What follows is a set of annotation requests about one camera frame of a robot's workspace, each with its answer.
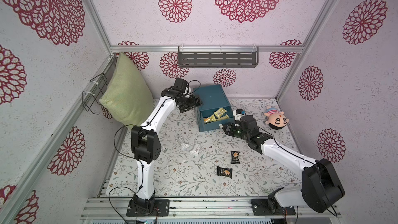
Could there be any yellow cookie packet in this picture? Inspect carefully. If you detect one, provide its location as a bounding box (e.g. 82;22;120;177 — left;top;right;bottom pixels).
214;107;227;119
216;114;230;121
204;114;216;124

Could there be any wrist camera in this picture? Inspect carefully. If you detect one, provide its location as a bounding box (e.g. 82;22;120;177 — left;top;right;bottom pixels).
233;108;246;121
172;78;190;96

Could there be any cartoon boy plush head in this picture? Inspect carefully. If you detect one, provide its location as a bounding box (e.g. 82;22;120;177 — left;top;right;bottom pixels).
264;106;289;130

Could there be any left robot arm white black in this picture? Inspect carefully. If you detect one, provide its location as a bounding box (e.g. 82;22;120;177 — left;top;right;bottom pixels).
126;78;201;217

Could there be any green pillow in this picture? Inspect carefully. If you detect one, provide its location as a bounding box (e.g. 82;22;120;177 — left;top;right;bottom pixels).
99;53;153;125

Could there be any white cookie packet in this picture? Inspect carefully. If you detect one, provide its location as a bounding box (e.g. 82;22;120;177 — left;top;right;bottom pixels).
190;144;201;156
181;143;190;151

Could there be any grey wall shelf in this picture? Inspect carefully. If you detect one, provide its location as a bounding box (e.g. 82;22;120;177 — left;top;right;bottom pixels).
177;46;259;68

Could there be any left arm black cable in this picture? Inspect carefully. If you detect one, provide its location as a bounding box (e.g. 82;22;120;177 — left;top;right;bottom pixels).
107;79;202;224

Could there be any white cookie packet left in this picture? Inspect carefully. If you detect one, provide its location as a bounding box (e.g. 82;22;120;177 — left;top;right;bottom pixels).
181;143;190;151

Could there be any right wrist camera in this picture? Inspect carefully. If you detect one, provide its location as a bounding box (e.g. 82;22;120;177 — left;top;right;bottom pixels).
233;108;246;121

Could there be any black cookie packet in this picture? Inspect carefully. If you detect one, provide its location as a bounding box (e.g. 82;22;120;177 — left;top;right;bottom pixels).
231;151;240;164
217;167;233;178

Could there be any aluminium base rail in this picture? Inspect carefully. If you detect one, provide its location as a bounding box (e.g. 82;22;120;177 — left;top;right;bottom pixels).
80;196;342;220

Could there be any white cookie packet right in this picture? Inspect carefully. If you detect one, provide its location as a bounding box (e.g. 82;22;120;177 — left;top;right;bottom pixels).
190;144;201;156

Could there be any black wire wall rack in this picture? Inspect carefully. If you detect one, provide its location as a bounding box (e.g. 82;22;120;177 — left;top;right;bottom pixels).
81;73;108;115

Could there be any teal drawer cabinet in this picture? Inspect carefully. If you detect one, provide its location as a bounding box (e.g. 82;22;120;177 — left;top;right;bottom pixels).
194;85;232;115

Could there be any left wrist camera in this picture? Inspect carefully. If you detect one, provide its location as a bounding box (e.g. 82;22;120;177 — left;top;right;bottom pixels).
172;78;190;96

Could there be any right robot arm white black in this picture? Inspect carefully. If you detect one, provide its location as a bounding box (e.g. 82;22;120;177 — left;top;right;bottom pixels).
220;115;345;215

